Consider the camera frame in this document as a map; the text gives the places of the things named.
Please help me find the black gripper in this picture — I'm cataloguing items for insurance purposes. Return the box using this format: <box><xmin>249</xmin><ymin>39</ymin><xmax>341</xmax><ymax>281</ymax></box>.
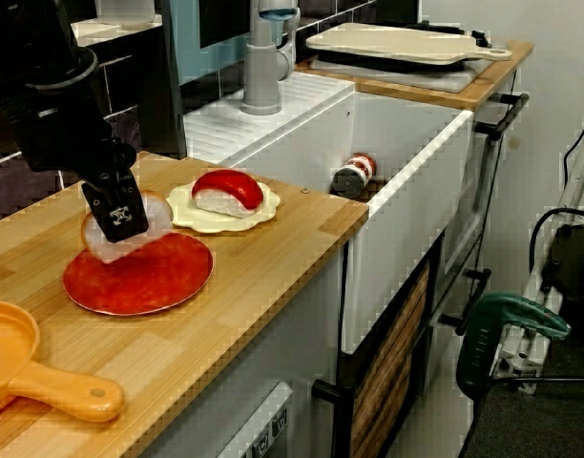
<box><xmin>0</xmin><ymin>47</ymin><xmax>150</xmax><ymax>243</ymax></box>

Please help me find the orange bowl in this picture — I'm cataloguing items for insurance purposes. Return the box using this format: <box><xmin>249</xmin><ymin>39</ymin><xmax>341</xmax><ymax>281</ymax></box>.
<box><xmin>0</xmin><ymin>299</ymin><xmax>126</xmax><ymax>424</ymax></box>

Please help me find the red-labelled toy can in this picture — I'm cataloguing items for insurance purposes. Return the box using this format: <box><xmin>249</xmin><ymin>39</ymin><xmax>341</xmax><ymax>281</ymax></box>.
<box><xmin>331</xmin><ymin>152</ymin><xmax>378</xmax><ymax>199</ymax></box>

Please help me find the green power tool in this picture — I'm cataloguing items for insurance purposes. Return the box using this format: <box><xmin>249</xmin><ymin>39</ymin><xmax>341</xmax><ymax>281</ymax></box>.
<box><xmin>456</xmin><ymin>291</ymin><xmax>573</xmax><ymax>398</ymax></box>

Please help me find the aluminium frame rail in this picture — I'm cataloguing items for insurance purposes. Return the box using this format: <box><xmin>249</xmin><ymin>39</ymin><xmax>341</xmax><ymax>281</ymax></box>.
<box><xmin>491</xmin><ymin>137</ymin><xmax>584</xmax><ymax>395</ymax></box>

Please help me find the white toy sink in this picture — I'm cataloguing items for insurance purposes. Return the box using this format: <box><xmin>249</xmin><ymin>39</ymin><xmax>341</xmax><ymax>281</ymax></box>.
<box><xmin>182</xmin><ymin>71</ymin><xmax>475</xmax><ymax>355</ymax></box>

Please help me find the red-topped toy sushi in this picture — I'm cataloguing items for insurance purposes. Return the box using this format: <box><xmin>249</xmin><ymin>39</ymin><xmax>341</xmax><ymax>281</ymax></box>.
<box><xmin>191</xmin><ymin>169</ymin><xmax>264</xmax><ymax>219</ymax></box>

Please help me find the white cup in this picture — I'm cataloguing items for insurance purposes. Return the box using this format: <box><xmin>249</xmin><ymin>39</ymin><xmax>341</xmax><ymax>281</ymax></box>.
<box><xmin>94</xmin><ymin>0</ymin><xmax>158</xmax><ymax>31</ymax></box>

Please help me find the white kitchen cabinet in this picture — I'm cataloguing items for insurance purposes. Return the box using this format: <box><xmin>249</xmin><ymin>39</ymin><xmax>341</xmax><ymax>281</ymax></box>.
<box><xmin>143</xmin><ymin>66</ymin><xmax>525</xmax><ymax>458</ymax></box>

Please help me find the grey toy dishwasher front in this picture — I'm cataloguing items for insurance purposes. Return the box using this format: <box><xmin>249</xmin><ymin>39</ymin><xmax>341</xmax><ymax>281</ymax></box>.
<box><xmin>215</xmin><ymin>381</ymin><xmax>296</xmax><ymax>458</ymax></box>

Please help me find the grey toy faucet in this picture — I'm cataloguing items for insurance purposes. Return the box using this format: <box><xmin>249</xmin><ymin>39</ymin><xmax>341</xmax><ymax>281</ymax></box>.
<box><xmin>239</xmin><ymin>0</ymin><xmax>302</xmax><ymax>116</ymax></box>

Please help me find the black box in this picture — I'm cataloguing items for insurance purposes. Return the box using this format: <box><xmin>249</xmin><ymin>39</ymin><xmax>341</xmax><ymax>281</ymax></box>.
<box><xmin>542</xmin><ymin>222</ymin><xmax>584</xmax><ymax>311</ymax></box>

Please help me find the black cabinet handle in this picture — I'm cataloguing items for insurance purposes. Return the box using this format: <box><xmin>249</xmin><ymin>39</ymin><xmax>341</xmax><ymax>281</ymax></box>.
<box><xmin>475</xmin><ymin>93</ymin><xmax>531</xmax><ymax>140</ymax></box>
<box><xmin>456</xmin><ymin>268</ymin><xmax>492</xmax><ymax>335</ymax></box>
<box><xmin>311</xmin><ymin>379</ymin><xmax>356</xmax><ymax>458</ymax></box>

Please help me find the thick black cable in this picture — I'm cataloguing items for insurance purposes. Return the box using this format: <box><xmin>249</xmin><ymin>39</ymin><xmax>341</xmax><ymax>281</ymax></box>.
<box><xmin>529</xmin><ymin>207</ymin><xmax>584</xmax><ymax>287</ymax></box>

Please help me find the thin black rod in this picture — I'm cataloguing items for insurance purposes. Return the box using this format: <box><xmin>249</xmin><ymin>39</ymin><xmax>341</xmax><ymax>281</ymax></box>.
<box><xmin>509</xmin><ymin>375</ymin><xmax>584</xmax><ymax>384</ymax></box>

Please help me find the wooden slat drawer front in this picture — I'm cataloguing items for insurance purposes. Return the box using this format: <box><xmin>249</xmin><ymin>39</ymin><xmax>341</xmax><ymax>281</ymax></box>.
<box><xmin>350</xmin><ymin>264</ymin><xmax>431</xmax><ymax>458</ymax></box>

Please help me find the grey toy stove top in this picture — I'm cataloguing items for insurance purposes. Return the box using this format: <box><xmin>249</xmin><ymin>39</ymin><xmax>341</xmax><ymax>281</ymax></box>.
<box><xmin>310</xmin><ymin>52</ymin><xmax>494</xmax><ymax>94</ymax></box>

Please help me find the cream flower-shaped plate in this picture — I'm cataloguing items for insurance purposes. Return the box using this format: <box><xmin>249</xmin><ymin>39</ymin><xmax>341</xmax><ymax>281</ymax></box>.
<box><xmin>166</xmin><ymin>180</ymin><xmax>282</xmax><ymax>235</ymax></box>

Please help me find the orange-topped toy sushi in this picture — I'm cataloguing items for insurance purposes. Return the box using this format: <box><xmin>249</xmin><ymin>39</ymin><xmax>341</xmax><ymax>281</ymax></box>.
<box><xmin>80</xmin><ymin>189</ymin><xmax>175</xmax><ymax>265</ymax></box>

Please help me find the red round plate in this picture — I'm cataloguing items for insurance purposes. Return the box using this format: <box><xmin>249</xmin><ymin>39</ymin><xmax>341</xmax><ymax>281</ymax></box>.
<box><xmin>62</xmin><ymin>232</ymin><xmax>215</xmax><ymax>317</ymax></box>

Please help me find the thin black cable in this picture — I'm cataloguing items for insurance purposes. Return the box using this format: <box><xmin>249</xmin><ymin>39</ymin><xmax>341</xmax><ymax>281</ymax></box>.
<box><xmin>562</xmin><ymin>100</ymin><xmax>584</xmax><ymax>185</ymax></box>

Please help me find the cream cutting board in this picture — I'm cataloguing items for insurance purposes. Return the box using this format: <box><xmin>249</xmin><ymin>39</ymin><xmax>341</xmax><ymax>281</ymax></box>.
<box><xmin>304</xmin><ymin>22</ymin><xmax>513</xmax><ymax>67</ymax></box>

